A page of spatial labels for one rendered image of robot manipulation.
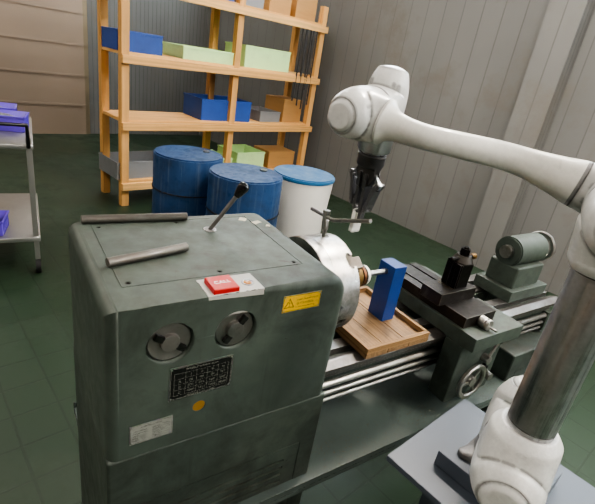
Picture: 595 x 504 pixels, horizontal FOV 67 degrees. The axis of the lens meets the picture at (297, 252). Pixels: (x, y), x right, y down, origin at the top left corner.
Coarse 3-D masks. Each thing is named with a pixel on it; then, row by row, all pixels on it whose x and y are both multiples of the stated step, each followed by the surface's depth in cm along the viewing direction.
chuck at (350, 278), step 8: (320, 240) 138; (328, 240) 139; (336, 240) 140; (328, 248) 135; (336, 248) 137; (344, 248) 138; (336, 256) 134; (344, 256) 136; (336, 264) 133; (344, 264) 134; (336, 272) 132; (344, 272) 133; (352, 272) 135; (344, 280) 133; (352, 280) 135; (344, 288) 133; (352, 288) 135; (344, 296) 133; (352, 296) 135; (344, 304) 134; (352, 304) 136; (344, 312) 136; (352, 312) 138; (344, 320) 140
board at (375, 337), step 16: (368, 288) 187; (368, 304) 179; (352, 320) 166; (368, 320) 168; (400, 320) 171; (352, 336) 153; (368, 336) 158; (384, 336) 159; (400, 336) 161; (416, 336) 159; (368, 352) 148; (384, 352) 153
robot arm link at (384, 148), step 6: (360, 144) 116; (366, 144) 114; (372, 144) 113; (378, 144) 113; (384, 144) 113; (390, 144) 114; (366, 150) 115; (372, 150) 114; (378, 150) 114; (384, 150) 114; (390, 150) 116
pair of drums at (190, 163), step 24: (168, 168) 353; (192, 168) 353; (216, 168) 342; (240, 168) 353; (264, 168) 365; (168, 192) 361; (192, 192) 361; (216, 192) 330; (264, 192) 328; (264, 216) 337
